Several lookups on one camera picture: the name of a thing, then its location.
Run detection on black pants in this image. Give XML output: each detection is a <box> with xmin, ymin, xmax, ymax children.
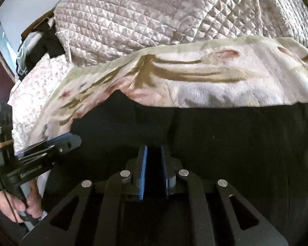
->
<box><xmin>43</xmin><ymin>91</ymin><xmax>308</xmax><ymax>245</ymax></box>

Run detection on quilted beige comforter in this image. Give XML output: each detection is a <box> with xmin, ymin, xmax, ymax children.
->
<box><xmin>54</xmin><ymin>0</ymin><xmax>308</xmax><ymax>66</ymax></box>

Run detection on person's left hand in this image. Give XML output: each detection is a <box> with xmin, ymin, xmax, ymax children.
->
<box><xmin>0</xmin><ymin>179</ymin><xmax>43</xmax><ymax>223</ymax></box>

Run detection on floral pink pillow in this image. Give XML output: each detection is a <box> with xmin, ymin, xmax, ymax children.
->
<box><xmin>8</xmin><ymin>54</ymin><xmax>75</xmax><ymax>152</ymax></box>

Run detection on dark clothes pile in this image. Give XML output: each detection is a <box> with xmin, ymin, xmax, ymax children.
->
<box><xmin>16</xmin><ymin>17</ymin><xmax>65</xmax><ymax>81</ymax></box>

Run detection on floral fleece blanket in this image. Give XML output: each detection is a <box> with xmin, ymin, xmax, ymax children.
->
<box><xmin>25</xmin><ymin>36</ymin><xmax>308</xmax><ymax>146</ymax></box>

